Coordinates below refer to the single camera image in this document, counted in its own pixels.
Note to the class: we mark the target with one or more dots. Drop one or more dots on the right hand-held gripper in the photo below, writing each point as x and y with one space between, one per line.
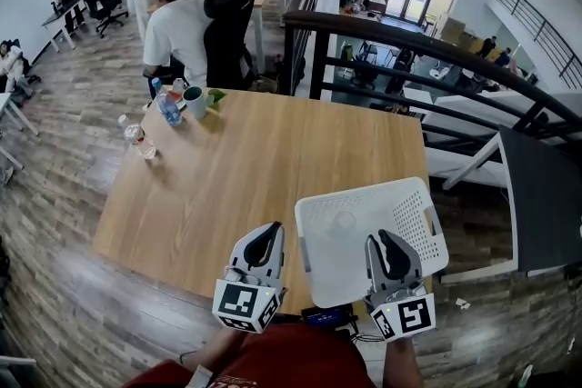
404 315

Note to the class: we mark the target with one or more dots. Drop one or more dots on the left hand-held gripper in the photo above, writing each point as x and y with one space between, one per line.
241 302

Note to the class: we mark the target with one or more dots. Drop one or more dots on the white perforated plastic basket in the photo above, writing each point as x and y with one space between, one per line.
336 272

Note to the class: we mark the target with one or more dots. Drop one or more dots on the person's right forearm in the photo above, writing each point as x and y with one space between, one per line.
402 363

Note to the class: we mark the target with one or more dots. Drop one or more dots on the person's left forearm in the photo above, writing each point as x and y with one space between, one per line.
213 347

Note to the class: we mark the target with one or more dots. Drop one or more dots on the black waist device with screen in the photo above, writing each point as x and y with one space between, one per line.
325 317

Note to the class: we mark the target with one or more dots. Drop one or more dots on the person's red shirt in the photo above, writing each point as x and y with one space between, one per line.
291 359

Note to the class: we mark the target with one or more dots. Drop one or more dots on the dark grey table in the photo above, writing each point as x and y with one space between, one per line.
541 204

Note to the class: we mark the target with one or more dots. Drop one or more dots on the white mug teal inside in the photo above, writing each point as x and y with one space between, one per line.
196 104

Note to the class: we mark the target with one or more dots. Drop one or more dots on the red label water bottle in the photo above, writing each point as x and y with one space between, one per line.
138 138

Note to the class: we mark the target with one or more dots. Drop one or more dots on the blue label water bottle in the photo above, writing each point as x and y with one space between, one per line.
169 109

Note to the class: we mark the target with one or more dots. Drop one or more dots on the watermelon slice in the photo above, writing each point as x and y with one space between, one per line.
175 96

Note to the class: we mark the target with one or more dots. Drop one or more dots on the black metal railing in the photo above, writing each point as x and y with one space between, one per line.
304 20

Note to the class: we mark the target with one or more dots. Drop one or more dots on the white desk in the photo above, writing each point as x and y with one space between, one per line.
4 101

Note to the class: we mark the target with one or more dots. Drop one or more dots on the grey office desk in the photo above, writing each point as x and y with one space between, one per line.
59 13

